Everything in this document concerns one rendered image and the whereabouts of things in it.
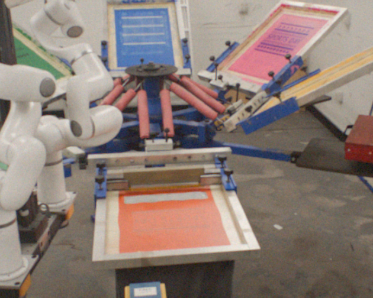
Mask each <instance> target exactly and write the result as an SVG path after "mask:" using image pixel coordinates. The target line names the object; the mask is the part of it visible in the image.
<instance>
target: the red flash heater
mask: <svg viewBox="0 0 373 298"><path fill-rule="evenodd" d="M344 152H345V160H353V161H361V162H366V163H373V116H370V115H360V114H359V115H358V117H357V119H356V121H355V123H354V125H353V127H352V129H351V131H350V133H349V135H348V137H347V139H346V141H345V146H344Z"/></svg>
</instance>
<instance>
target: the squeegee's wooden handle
mask: <svg viewBox="0 0 373 298"><path fill-rule="evenodd" d="M203 175H205V169H204V166H185V167H164V168H153V169H132V170H123V177H124V180H128V187H131V185H141V184H160V183H180V182H198V183H200V177H201V176H203Z"/></svg>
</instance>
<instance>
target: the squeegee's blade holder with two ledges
mask: <svg viewBox="0 0 373 298"><path fill-rule="evenodd" d="M195 184H198V182H180V183H160V184H141V185H131V189H136V188H146V187H165V186H184V185H195Z"/></svg>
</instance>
